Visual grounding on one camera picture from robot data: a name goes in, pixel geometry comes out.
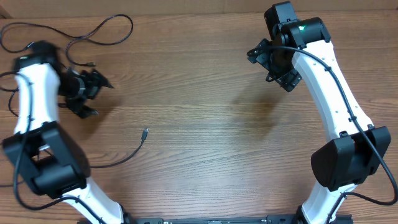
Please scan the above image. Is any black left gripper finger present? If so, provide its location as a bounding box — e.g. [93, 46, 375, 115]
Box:
[91, 69, 114, 88]
[76, 105, 99, 119]

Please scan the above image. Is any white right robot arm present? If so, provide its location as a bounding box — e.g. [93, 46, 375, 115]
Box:
[247, 16, 391, 223]

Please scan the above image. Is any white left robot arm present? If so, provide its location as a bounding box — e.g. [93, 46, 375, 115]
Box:
[2, 40, 135, 223]

